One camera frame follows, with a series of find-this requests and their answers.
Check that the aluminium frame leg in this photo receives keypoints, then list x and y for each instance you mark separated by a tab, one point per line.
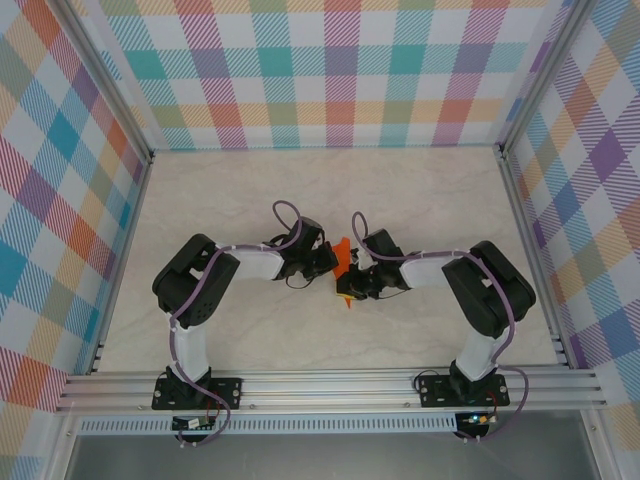
600	450
61	450

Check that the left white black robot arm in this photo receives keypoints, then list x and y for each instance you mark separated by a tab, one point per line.
195	350

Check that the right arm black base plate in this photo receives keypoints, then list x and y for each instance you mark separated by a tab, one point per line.
435	390

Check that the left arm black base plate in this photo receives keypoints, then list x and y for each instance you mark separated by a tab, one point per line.
225	392

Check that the orange square paper sheet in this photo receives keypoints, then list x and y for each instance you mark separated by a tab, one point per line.
344	260

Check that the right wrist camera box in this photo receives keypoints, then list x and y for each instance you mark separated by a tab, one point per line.
361	257

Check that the aluminium table side rail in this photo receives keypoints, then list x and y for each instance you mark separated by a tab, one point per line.
525	225
131	225

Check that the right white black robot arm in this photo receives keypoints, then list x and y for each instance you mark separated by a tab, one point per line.
480	350

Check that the aluminium mounting rail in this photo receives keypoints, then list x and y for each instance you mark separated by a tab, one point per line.
325	390

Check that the aluminium frame post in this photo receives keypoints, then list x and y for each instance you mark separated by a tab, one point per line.
107	75
540	75

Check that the grey metal panel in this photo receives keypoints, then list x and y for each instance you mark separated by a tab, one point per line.
325	457

